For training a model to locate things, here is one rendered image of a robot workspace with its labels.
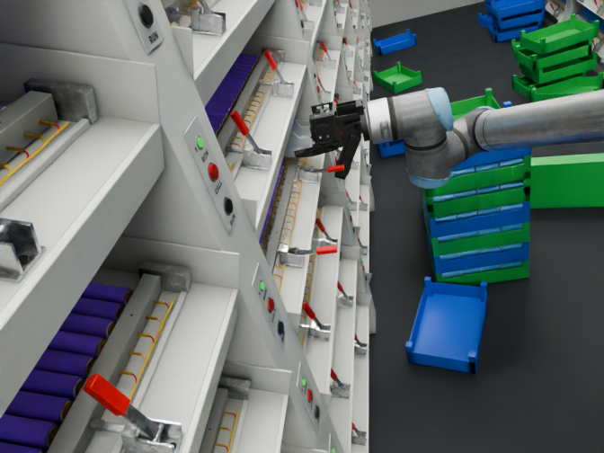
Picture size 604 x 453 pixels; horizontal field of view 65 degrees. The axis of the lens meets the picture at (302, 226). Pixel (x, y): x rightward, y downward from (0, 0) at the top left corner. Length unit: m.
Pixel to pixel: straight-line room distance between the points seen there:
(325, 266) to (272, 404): 0.51
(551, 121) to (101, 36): 0.76
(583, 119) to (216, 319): 0.68
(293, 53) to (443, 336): 0.98
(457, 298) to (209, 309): 1.30
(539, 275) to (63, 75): 1.60
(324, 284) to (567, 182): 1.22
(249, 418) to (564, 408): 1.02
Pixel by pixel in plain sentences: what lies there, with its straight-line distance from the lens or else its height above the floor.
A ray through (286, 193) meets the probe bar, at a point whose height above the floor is 0.77.
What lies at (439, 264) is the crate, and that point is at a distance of 1.67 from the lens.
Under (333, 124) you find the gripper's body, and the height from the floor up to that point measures 0.84.
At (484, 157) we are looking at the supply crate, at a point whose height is 0.50.
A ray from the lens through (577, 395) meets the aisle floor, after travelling 1.52.
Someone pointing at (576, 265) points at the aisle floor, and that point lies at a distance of 1.85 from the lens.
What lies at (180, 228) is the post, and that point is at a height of 1.01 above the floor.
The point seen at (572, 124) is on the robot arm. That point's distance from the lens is 0.94.
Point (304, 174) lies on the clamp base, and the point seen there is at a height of 0.75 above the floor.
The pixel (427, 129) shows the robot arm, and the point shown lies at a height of 0.79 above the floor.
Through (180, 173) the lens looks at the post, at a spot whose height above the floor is 1.07.
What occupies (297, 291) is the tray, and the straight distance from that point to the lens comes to 0.78.
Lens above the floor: 1.25
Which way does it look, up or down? 35 degrees down
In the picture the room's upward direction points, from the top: 18 degrees counter-clockwise
